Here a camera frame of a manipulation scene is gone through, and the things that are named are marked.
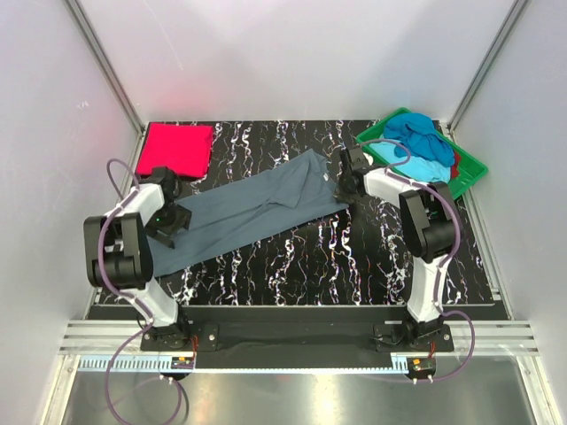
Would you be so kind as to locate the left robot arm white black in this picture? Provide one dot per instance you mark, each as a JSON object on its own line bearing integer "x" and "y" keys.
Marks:
{"x": 118, "y": 252}

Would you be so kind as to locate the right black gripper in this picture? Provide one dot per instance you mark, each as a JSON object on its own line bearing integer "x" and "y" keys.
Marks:
{"x": 339, "y": 192}

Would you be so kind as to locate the right small circuit board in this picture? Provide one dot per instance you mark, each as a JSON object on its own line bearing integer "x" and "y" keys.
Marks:
{"x": 422, "y": 365}

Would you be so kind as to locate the aluminium frame rail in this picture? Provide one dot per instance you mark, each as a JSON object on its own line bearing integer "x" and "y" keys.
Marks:
{"x": 98, "y": 345}

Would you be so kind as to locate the dark red t shirt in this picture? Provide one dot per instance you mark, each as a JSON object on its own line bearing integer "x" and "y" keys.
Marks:
{"x": 454, "y": 169}

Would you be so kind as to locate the left small circuit board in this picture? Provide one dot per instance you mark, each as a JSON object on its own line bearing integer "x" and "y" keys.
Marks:
{"x": 182, "y": 362}

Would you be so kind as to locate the dark blue t shirt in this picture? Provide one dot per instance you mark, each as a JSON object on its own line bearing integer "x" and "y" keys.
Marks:
{"x": 417, "y": 133}

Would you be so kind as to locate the grey blue t shirt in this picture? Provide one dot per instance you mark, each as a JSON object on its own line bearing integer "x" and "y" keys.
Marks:
{"x": 240, "y": 213}

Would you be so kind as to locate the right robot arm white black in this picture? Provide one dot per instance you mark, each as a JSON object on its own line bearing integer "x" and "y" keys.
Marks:
{"x": 430, "y": 226}

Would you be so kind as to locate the folded red t shirt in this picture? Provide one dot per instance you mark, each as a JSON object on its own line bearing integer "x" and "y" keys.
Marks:
{"x": 185, "y": 149}

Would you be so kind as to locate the light blue t shirt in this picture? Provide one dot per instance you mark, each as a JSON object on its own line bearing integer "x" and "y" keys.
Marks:
{"x": 415, "y": 167}

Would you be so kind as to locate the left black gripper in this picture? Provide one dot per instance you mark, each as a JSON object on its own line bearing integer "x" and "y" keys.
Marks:
{"x": 182, "y": 220}

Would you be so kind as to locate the small circuit board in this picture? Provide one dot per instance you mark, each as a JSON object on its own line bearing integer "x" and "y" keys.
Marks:
{"x": 182, "y": 362}
{"x": 422, "y": 365}

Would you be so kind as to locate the green plastic bin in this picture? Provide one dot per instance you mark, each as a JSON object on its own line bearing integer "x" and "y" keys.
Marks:
{"x": 471, "y": 170}

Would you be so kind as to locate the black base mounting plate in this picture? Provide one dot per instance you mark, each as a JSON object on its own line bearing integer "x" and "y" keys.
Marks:
{"x": 387, "y": 328}

